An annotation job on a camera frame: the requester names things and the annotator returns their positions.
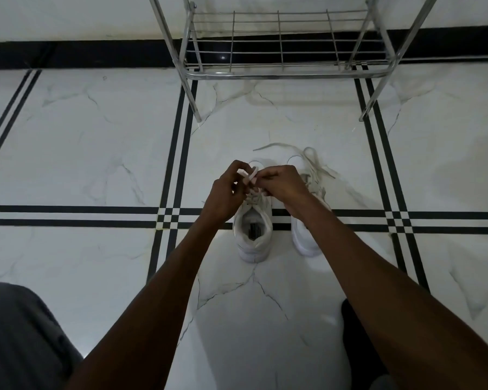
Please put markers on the person's left hand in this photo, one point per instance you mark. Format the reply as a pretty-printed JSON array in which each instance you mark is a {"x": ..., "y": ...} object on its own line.
[{"x": 221, "y": 201}]

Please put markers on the person's right hand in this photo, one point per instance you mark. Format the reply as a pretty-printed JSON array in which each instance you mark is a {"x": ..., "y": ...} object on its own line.
[{"x": 284, "y": 186}]

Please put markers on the person's left thumb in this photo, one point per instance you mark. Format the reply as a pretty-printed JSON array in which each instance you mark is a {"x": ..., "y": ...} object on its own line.
[{"x": 244, "y": 168}]

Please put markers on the person's right thumb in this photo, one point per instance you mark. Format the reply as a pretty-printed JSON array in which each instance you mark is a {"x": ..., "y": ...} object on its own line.
[{"x": 264, "y": 172}]

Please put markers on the white shoelace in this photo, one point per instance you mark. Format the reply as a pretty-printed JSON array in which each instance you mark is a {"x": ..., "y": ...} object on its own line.
[
  {"x": 305, "y": 160},
  {"x": 250, "y": 180}
]

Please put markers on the person's right forearm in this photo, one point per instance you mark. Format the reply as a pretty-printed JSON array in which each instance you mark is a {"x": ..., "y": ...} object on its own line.
[{"x": 394, "y": 304}]

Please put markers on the person's left forearm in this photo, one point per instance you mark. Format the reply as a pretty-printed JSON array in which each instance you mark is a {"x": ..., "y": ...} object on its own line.
[{"x": 146, "y": 316}]

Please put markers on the loose white shoelace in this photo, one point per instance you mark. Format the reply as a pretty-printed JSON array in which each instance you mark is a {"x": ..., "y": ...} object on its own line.
[{"x": 305, "y": 160}]

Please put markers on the white sneaker with tied-up lace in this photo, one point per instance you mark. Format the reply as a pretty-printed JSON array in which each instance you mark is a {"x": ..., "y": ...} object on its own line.
[{"x": 253, "y": 227}]

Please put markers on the white sneaker with loose lace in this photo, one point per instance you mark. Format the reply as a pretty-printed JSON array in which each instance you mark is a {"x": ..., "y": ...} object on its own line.
[{"x": 307, "y": 223}]

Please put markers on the chrome metal shoe rack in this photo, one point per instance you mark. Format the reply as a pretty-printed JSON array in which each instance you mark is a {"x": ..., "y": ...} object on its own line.
[{"x": 284, "y": 48}]

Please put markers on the person's grey trouser leg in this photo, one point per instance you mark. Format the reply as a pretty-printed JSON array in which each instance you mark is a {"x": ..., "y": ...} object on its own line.
[{"x": 22, "y": 341}]

